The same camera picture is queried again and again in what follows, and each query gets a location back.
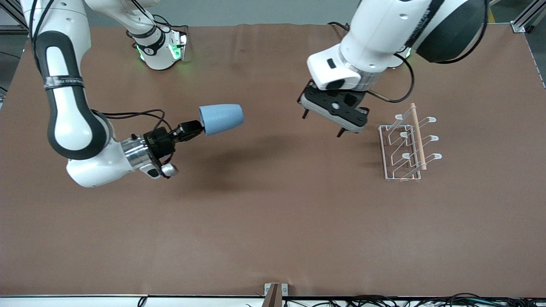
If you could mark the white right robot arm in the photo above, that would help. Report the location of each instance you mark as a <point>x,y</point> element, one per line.
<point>68,119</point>

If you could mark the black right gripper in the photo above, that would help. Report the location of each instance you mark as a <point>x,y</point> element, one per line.
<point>159,142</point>

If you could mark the green-lit arm base control box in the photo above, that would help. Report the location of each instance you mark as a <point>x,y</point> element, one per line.
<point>178,44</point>

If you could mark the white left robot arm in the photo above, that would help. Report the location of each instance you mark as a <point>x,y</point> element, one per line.
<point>384,34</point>

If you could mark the aluminium frame profile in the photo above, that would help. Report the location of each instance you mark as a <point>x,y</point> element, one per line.
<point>522,21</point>
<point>13,15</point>

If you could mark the brown post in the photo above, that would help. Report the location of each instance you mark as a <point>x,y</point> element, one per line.
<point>273,296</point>

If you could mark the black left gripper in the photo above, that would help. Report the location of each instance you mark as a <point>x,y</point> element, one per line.
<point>341,131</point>

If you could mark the light blue plastic cup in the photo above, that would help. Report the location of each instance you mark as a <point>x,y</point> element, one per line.
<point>224,119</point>

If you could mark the metal table edge bracket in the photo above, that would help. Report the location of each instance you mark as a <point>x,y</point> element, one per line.
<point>285,289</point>

